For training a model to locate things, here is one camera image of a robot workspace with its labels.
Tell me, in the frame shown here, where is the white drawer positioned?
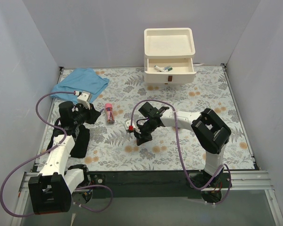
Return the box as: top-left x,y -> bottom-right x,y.
144,58 -> 197,85

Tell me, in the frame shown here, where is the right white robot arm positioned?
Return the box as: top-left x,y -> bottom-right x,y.
125,100 -> 232,187

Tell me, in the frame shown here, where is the floral table mat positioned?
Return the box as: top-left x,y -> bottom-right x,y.
67,66 -> 254,171

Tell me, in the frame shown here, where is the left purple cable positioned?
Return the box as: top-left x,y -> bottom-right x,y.
0,91 -> 114,218

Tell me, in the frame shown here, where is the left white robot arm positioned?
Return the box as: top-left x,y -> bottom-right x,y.
28,101 -> 101,215

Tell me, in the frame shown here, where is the white three-drawer organizer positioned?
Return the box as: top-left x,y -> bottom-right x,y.
143,28 -> 197,86

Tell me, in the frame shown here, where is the black cloth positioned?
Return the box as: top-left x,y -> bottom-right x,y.
47,124 -> 91,159

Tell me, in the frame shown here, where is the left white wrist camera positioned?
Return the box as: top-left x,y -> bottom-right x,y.
74,91 -> 92,110

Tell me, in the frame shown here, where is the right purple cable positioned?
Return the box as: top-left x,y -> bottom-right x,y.
129,100 -> 232,206

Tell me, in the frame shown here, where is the pink-capped clear tube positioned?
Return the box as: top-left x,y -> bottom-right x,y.
105,103 -> 115,124

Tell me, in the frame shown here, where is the green-capped white marker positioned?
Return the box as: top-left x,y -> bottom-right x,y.
163,66 -> 173,72

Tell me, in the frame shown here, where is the aluminium front rail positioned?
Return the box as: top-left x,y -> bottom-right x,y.
12,170 -> 283,226

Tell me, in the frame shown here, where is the purple cable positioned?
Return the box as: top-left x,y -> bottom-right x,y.
0,91 -> 114,218
129,100 -> 232,206

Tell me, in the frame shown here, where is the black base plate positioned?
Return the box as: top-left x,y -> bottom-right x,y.
63,171 -> 233,200

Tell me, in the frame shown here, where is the blue cloth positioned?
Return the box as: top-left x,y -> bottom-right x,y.
51,68 -> 109,103

